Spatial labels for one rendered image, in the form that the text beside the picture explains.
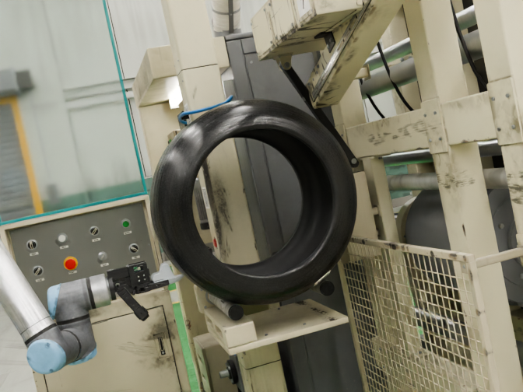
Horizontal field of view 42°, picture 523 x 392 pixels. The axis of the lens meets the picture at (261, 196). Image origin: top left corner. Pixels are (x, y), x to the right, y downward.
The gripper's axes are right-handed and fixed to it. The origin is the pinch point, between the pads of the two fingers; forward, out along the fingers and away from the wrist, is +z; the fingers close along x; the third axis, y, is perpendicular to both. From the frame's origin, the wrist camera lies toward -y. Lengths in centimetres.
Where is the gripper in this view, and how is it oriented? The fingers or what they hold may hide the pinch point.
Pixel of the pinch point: (180, 278)
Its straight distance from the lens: 198.3
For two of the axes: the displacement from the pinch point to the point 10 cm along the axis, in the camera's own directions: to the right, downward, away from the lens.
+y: -2.1, -9.8, -0.5
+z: 9.5, -2.1, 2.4
